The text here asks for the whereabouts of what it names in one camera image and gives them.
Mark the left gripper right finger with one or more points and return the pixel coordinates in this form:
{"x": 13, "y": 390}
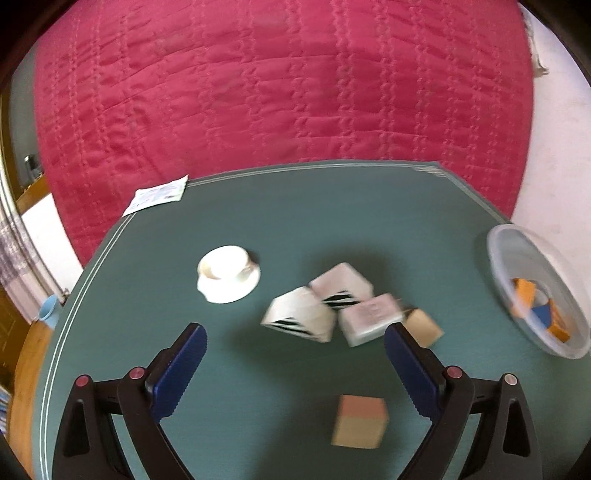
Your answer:
{"x": 505, "y": 444}

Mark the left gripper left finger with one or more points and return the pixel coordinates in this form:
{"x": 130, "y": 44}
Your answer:
{"x": 87, "y": 445}

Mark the orange wooden block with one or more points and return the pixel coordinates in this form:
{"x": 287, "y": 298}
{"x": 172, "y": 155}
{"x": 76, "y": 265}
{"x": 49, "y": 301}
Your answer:
{"x": 558, "y": 328}

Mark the natural wooden cube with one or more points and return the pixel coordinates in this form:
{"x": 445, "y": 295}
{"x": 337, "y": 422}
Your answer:
{"x": 423, "y": 328}

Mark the pink topped wooden cube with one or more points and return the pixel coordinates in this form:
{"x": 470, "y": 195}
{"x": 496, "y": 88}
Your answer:
{"x": 361, "y": 422}

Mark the white power adapter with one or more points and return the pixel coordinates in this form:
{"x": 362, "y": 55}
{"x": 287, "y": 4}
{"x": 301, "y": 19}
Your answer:
{"x": 369, "y": 320}

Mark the white ceramic cup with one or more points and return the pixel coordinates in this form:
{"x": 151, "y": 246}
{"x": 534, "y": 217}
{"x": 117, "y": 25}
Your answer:
{"x": 224, "y": 263}

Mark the striped white triangular block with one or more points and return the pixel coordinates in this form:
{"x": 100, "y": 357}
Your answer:
{"x": 301, "y": 313}

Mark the orange wooden cube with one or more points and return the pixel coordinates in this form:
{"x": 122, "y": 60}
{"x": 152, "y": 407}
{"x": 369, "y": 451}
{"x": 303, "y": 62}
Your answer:
{"x": 525, "y": 293}

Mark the blue trash bin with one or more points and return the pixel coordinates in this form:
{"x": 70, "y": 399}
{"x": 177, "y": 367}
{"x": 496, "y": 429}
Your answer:
{"x": 50, "y": 311}

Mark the blue wooden block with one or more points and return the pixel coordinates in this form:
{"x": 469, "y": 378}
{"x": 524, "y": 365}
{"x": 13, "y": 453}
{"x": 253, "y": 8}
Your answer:
{"x": 544, "y": 313}

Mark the clear plastic bowl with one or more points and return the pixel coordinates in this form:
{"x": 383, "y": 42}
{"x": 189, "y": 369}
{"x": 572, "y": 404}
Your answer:
{"x": 541, "y": 290}

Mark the white curtain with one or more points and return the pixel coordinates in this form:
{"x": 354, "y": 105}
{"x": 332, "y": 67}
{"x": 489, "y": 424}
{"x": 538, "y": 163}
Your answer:
{"x": 24, "y": 276}

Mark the white saucer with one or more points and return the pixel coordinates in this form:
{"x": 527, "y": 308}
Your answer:
{"x": 229, "y": 289}

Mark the green table mat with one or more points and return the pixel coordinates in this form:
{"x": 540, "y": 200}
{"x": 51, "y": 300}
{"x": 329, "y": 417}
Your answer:
{"x": 262, "y": 404}

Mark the white paper slip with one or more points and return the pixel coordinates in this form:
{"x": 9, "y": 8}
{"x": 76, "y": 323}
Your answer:
{"x": 161, "y": 194}

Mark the red quilted bedspread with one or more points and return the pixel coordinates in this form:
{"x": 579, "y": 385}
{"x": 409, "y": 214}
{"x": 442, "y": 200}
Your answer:
{"x": 132, "y": 94}

